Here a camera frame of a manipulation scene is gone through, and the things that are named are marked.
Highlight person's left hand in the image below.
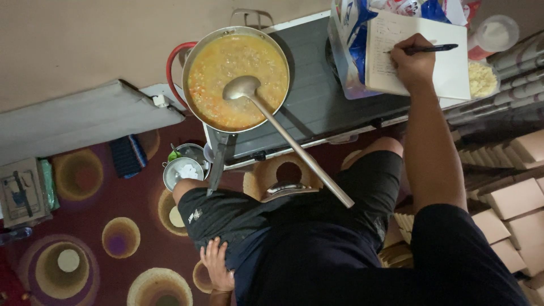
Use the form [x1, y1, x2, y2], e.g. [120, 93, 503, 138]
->
[200, 237, 235, 293]

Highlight person's right hand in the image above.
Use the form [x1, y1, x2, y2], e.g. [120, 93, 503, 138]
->
[390, 33, 437, 92]

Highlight black pen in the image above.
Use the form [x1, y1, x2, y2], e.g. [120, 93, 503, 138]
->
[384, 43, 459, 55]

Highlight blue white plastic bag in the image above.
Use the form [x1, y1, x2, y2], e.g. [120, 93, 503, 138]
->
[327, 0, 452, 101]

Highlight red white snack packet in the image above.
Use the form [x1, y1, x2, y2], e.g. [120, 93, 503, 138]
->
[369, 0, 483, 27]

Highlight white open notebook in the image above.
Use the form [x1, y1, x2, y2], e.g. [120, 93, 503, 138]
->
[365, 8, 471, 101]

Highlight person's black shorts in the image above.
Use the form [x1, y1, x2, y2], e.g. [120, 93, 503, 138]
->
[177, 150, 404, 294]

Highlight person's left knee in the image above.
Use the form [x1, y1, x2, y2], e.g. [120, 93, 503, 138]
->
[172, 178, 209, 205]

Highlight person's knee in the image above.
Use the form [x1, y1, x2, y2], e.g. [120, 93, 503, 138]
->
[352, 136, 405, 171]
[172, 178, 209, 205]

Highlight small metal pot white contents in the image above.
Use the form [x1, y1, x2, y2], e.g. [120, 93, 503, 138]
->
[162, 157, 205, 193]

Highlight clear tub of yellow crumbs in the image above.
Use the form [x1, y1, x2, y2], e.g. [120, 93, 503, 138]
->
[467, 59, 501, 100]

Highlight grey white gas stove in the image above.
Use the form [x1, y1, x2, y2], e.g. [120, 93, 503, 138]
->
[203, 10, 468, 171]

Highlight person's right knee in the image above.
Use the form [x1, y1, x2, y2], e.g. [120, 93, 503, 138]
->
[352, 136, 405, 171]

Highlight silver metal lid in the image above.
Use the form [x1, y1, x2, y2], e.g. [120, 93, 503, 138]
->
[260, 180, 320, 204]

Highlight clear plastic jar red base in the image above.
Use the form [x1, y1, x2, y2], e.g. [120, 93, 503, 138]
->
[467, 15, 520, 61]

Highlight small empty metal pot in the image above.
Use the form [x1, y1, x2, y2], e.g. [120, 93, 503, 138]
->
[173, 143, 212, 180]

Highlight stack of grey corrugated trays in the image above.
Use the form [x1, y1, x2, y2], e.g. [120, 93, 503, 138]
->
[444, 31, 544, 132]

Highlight blue striped cloth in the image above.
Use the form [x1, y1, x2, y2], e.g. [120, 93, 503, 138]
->
[109, 134, 149, 179]

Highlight long silver metal ladle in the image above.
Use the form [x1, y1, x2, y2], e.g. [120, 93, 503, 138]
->
[222, 76, 356, 209]

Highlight yellow orange soup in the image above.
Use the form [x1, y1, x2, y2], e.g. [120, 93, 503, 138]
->
[188, 34, 289, 131]

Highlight person's black shirt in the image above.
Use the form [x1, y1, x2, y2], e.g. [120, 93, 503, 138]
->
[233, 203, 531, 306]

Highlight green plastic packet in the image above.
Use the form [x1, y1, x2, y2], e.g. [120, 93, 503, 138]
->
[39, 158, 61, 212]

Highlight stack of tan cardboard boxes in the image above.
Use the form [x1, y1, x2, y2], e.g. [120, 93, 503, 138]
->
[393, 129, 544, 306]

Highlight clear plastic bottle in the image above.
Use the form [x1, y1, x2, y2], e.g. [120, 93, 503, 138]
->
[0, 226, 33, 247]

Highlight flat printed cardboard box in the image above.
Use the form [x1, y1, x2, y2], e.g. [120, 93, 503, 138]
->
[0, 157, 52, 229]

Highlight silver frying pan black handle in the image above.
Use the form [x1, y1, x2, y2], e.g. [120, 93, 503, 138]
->
[182, 8, 291, 197]

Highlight red gas hose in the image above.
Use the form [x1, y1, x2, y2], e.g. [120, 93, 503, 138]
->
[166, 41, 199, 109]

